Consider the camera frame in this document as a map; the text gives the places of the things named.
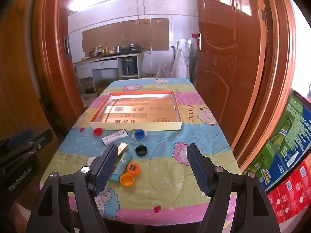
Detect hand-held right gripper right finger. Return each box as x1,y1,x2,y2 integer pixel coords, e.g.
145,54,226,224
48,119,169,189
186,143,281,233

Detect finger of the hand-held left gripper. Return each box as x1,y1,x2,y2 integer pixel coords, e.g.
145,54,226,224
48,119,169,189
0,128,34,151
15,129,53,162

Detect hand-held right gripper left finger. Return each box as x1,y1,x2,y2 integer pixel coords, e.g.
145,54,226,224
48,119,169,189
27,143,119,233

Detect teal flower print box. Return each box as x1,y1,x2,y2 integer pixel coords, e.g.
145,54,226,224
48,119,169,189
110,152,132,182

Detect yellow-orange bottle cap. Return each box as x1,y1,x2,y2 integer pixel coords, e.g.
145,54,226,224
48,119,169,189
120,173,135,187

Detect shiny gold box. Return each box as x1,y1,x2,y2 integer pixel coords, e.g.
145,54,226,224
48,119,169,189
117,142,128,156

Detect orange bottle cap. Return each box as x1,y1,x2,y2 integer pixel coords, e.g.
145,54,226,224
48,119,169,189
127,163,141,176

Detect white cartoon print box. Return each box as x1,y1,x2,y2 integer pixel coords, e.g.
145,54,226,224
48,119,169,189
102,130,128,146

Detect black bottle cap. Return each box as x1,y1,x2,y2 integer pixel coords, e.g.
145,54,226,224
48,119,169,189
135,145,148,157

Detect blue bottle cap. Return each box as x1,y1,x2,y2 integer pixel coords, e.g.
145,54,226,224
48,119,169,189
132,130,147,141

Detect shallow cardboard tray box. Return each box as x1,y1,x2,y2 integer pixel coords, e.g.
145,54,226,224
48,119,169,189
90,90,182,131

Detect cartoon printed tablecloth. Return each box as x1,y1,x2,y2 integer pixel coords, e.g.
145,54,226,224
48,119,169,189
40,78,242,226

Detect metal strike plate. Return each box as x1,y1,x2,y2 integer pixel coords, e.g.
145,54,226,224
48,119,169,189
64,36,71,58

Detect red printed carton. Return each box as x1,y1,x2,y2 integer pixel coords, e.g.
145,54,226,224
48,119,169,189
267,158,311,224

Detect white kitchen counter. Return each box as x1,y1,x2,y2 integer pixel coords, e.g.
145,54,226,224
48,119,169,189
74,52,144,95

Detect teal air fryer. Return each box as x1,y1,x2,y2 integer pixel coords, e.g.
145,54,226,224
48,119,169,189
121,57,137,76

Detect white plastic bags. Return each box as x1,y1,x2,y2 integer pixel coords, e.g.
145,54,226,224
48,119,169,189
157,37,198,79

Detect brown wooden door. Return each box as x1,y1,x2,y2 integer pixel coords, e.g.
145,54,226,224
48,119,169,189
194,0,268,151

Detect black gas stove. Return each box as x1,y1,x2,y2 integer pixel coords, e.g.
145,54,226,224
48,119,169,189
120,44,142,54

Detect metal door hinge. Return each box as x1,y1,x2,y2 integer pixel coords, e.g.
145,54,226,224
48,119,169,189
262,7,273,27

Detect wooden door frame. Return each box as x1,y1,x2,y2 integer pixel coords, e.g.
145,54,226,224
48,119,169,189
31,0,299,173

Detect metal door handle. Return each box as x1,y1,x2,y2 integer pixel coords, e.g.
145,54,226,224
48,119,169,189
196,28,203,51

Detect cardboard wall panel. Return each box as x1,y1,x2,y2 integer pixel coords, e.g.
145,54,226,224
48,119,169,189
82,18,170,57

